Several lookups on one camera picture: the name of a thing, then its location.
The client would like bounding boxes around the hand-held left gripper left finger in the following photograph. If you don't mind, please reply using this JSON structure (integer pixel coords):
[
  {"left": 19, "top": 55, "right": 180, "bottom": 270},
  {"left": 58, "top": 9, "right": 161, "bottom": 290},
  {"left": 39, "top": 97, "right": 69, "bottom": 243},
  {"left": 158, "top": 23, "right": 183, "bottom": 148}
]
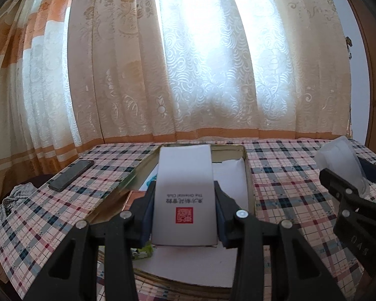
[{"left": 25, "top": 180, "right": 157, "bottom": 301}]

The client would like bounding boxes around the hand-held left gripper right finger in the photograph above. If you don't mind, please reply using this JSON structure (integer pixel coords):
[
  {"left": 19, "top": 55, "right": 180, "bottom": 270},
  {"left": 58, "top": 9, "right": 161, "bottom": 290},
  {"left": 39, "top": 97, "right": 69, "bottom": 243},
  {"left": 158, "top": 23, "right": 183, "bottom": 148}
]
[{"left": 214, "top": 180, "right": 345, "bottom": 301}]

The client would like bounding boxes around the translucent plastic box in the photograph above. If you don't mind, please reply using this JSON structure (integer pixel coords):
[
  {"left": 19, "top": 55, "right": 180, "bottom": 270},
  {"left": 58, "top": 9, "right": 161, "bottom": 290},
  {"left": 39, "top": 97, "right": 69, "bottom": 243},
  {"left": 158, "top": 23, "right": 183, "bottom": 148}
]
[{"left": 315, "top": 136, "right": 371, "bottom": 196}]

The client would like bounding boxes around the white box with red label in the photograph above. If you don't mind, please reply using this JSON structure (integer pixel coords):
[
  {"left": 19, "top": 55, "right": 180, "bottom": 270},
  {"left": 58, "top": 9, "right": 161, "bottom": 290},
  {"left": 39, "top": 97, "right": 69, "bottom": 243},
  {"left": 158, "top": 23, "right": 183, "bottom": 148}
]
[{"left": 152, "top": 144, "right": 218, "bottom": 247}]

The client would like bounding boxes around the golden tin box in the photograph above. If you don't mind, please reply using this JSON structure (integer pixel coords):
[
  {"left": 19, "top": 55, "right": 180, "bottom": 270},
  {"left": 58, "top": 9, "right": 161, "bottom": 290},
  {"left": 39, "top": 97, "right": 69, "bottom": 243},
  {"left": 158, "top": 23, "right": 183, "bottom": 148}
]
[{"left": 88, "top": 143, "right": 254, "bottom": 292}]

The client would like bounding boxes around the plaid bed sheet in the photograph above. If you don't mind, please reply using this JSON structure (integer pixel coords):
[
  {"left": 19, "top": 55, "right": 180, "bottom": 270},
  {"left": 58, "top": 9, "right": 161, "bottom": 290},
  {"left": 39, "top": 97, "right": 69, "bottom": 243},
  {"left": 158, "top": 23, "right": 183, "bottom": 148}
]
[{"left": 0, "top": 138, "right": 376, "bottom": 301}]

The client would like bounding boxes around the black smartphone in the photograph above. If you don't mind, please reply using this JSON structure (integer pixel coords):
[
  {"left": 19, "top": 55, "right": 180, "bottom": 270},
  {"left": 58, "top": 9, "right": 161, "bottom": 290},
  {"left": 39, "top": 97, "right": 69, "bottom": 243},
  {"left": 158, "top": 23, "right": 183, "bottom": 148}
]
[{"left": 48, "top": 160, "right": 95, "bottom": 192}]

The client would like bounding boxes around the white lace cloth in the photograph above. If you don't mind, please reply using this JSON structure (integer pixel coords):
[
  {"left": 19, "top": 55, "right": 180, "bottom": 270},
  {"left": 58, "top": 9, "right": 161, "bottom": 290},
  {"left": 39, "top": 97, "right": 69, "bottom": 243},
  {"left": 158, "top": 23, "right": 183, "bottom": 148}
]
[{"left": 0, "top": 184, "right": 36, "bottom": 223}]

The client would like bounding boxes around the cream patterned curtain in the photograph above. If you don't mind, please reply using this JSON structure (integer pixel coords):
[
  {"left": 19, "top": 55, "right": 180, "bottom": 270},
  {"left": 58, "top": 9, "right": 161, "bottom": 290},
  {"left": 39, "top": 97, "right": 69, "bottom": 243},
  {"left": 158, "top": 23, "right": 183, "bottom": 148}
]
[{"left": 0, "top": 0, "right": 353, "bottom": 170}]

